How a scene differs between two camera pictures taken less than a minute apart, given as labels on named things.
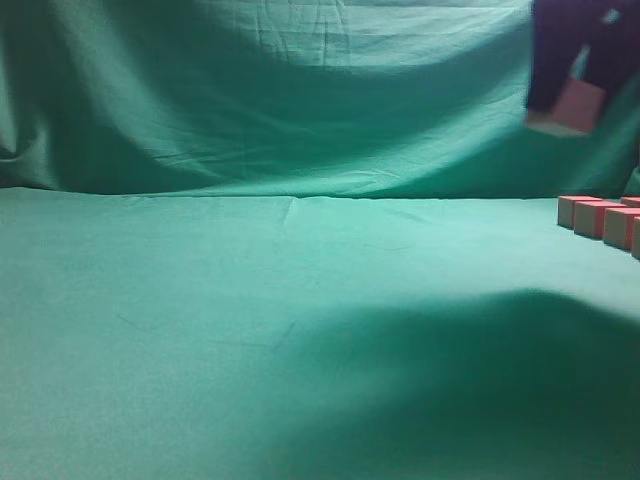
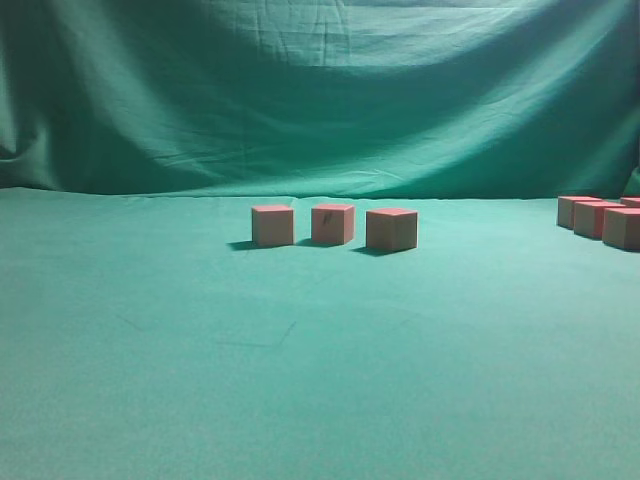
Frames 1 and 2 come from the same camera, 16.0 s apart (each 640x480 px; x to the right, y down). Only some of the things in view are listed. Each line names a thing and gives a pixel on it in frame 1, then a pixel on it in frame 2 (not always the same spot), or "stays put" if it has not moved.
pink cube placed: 577,111 -> 391,229
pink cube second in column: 589,216 stays put
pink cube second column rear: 631,201 stays put
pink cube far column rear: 566,209 stays put
